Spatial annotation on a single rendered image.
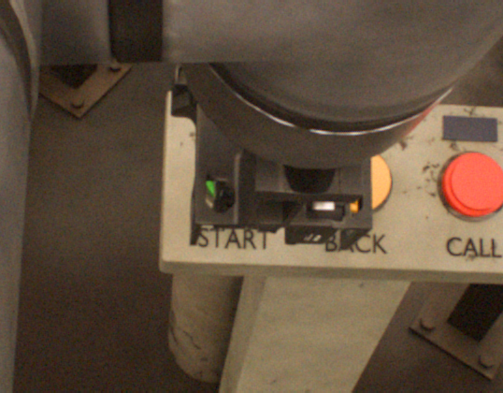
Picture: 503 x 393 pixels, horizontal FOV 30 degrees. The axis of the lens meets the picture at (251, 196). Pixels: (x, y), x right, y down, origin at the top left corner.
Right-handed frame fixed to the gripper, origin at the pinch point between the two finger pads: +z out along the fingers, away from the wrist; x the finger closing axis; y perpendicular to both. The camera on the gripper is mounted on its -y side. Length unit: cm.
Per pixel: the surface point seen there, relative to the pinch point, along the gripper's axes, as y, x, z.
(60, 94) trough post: -29, -19, 80
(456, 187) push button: 0.6, 13.5, 5.7
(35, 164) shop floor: -18, -22, 77
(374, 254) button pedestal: 4.7, 8.4, 6.8
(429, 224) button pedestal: 2.7, 12.0, 6.8
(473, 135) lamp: -3.2, 15.0, 6.6
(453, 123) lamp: -3.9, 13.7, 6.6
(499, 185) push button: 0.3, 16.3, 5.7
